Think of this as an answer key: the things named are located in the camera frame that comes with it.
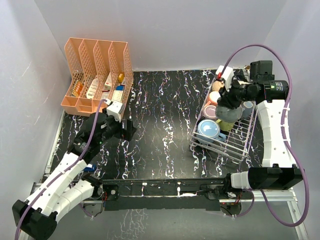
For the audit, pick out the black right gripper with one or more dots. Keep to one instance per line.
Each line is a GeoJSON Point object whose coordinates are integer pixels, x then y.
{"type": "Point", "coordinates": [226, 98]}

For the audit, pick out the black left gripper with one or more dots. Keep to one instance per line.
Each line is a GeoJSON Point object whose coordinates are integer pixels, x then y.
{"type": "Point", "coordinates": [120, 133]}

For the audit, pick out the light pink mug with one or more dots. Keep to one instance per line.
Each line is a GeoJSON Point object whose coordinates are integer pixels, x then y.
{"type": "Point", "coordinates": [212, 98]}

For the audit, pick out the tan glazed round mug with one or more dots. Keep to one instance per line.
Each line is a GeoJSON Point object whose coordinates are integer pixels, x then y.
{"type": "Point", "coordinates": [217, 85]}

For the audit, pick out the small white cup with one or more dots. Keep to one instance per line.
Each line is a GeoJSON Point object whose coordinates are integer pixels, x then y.
{"type": "Point", "coordinates": [247, 108]}

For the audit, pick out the dark grey round mug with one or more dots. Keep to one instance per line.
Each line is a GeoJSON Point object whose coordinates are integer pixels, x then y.
{"type": "Point", "coordinates": [228, 115]}

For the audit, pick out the purple ceramic mug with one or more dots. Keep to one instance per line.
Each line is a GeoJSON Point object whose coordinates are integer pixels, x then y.
{"type": "Point", "coordinates": [209, 112]}

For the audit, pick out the yellow-green ceramic mug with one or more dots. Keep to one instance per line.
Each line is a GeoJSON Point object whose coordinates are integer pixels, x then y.
{"type": "Point", "coordinates": [225, 126]}

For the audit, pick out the light blue ceramic mug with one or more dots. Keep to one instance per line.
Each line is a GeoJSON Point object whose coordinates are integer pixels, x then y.
{"type": "Point", "coordinates": [208, 131]}

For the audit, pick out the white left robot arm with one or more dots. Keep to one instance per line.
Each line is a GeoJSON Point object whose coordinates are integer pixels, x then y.
{"type": "Point", "coordinates": [39, 214]}

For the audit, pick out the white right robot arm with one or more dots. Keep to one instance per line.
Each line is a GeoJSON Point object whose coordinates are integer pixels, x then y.
{"type": "Point", "coordinates": [279, 169]}

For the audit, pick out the white printed flat box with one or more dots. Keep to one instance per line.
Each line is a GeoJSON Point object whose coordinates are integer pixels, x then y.
{"type": "Point", "coordinates": [117, 95]}

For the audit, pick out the blue white small box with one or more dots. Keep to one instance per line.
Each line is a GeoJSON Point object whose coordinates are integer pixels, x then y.
{"type": "Point", "coordinates": [120, 87]}

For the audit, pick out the white red medicine box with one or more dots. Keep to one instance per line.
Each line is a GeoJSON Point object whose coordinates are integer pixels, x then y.
{"type": "Point", "coordinates": [108, 83]}

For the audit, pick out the yellow small bottle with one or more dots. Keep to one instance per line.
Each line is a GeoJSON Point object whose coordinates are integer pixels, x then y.
{"type": "Point", "coordinates": [121, 77]}

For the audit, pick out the blue stapler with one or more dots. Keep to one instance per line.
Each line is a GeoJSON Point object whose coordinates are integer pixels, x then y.
{"type": "Point", "coordinates": [90, 168]}

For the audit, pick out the white labelled box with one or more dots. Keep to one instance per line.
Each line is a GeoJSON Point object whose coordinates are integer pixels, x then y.
{"type": "Point", "coordinates": [92, 89]}

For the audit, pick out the pink plastic file organizer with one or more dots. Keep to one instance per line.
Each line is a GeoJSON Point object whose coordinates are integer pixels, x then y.
{"type": "Point", "coordinates": [89, 59]}

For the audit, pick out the orange red packet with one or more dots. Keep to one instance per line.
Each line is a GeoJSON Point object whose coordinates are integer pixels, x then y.
{"type": "Point", "coordinates": [77, 89]}

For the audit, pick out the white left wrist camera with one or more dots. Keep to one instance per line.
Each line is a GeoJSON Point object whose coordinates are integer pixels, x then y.
{"type": "Point", "coordinates": [115, 109]}

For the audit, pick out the white wire dish rack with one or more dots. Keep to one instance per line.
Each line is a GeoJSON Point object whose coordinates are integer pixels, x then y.
{"type": "Point", "coordinates": [232, 140]}

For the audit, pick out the black front mounting rail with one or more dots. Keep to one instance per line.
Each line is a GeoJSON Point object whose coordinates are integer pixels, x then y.
{"type": "Point", "coordinates": [168, 194]}

